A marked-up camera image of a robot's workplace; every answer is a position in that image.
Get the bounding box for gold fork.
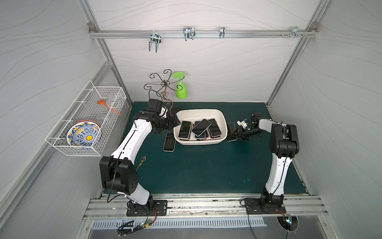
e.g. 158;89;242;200
136;156;146;170

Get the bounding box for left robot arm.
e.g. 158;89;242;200
99;111;180;211

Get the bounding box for green plastic goblet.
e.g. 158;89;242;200
173;72;188;100

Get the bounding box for colourful patterned plate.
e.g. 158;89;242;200
66;120;100;147

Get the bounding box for metal clip hook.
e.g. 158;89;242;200
183;26;196;41

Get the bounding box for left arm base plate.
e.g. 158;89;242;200
126;200;168;217

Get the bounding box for white wire basket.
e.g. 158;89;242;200
45;81;126;156

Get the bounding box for round black puck device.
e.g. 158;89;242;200
277;216;298;232

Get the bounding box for diagonal phone white case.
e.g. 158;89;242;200
192;119;211;136

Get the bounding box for metal bracket hook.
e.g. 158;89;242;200
280;27;307;39

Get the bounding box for left base cable bundle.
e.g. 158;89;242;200
116;206;158;237

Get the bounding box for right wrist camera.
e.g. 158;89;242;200
236;119;248;129

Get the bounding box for aluminium cross rail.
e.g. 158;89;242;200
89;29;319;40

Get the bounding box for black wire cup stand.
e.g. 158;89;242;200
143;69;178;116

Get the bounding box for metal double hook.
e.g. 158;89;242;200
149;32;162;53

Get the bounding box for white vent strip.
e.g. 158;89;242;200
92;217;267;230

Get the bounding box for brown translucent cup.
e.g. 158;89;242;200
253;113;267;120

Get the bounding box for aluminium front rail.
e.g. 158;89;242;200
83;193;329;220

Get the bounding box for small metal hook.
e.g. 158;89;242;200
219;26;225;39

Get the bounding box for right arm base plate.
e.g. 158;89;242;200
240;198;287;215

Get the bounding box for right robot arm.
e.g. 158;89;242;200
236;115;299;214

